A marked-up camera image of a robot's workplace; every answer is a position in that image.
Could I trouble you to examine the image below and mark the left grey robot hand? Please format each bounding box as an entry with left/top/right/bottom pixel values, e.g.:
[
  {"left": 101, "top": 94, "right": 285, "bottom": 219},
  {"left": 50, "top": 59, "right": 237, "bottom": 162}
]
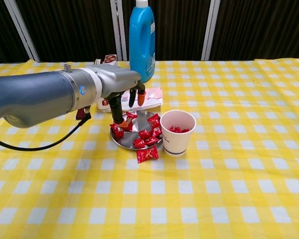
[{"left": 96, "top": 64, "right": 147, "bottom": 129}]

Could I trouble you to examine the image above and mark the silver metal plate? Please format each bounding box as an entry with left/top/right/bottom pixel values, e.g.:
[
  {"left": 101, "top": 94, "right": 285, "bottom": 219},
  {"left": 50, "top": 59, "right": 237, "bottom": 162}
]
[{"left": 110, "top": 111, "right": 164, "bottom": 150}]

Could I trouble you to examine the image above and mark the white paper cup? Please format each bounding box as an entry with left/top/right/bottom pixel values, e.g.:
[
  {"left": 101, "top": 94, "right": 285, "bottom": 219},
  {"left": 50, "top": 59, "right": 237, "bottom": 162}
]
[{"left": 160, "top": 110, "right": 197, "bottom": 157}]

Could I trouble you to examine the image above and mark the red white cling film box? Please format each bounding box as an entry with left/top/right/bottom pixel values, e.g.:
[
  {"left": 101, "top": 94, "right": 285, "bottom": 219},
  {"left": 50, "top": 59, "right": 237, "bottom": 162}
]
[{"left": 97, "top": 54, "right": 118, "bottom": 113}]

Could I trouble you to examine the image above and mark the blue detergent bottle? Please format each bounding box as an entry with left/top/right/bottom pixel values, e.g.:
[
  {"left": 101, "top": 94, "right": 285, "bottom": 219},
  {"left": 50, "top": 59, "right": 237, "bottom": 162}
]
[{"left": 129, "top": 0, "right": 156, "bottom": 84}]

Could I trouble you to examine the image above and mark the pink white wet wipes pack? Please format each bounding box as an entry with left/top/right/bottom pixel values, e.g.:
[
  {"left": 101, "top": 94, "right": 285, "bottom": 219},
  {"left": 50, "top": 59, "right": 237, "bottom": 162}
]
[{"left": 121, "top": 87, "right": 164, "bottom": 112}]

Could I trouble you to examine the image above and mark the black pleated curtain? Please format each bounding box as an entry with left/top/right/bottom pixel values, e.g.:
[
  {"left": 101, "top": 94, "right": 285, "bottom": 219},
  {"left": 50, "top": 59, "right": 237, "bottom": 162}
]
[
  {"left": 123, "top": 0, "right": 211, "bottom": 61},
  {"left": 14, "top": 0, "right": 117, "bottom": 62},
  {"left": 210, "top": 0, "right": 299, "bottom": 61},
  {"left": 0, "top": 0, "right": 30, "bottom": 64}
]

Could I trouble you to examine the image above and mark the yellow white checkered tablecloth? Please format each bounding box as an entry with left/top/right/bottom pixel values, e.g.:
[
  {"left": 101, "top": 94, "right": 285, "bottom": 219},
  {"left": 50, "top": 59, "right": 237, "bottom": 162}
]
[{"left": 0, "top": 58, "right": 299, "bottom": 239}]

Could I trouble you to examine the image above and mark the white frame post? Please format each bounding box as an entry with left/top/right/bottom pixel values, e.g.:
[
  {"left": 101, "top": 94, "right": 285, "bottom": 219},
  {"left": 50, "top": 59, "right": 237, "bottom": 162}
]
[
  {"left": 110, "top": 0, "right": 128, "bottom": 61},
  {"left": 201, "top": 0, "right": 221, "bottom": 61},
  {"left": 3, "top": 0, "right": 41, "bottom": 62}
]

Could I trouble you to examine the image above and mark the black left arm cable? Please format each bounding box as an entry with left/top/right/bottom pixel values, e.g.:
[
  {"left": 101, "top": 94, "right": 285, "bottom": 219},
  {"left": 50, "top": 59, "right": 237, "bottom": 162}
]
[{"left": 0, "top": 106, "right": 92, "bottom": 151}]

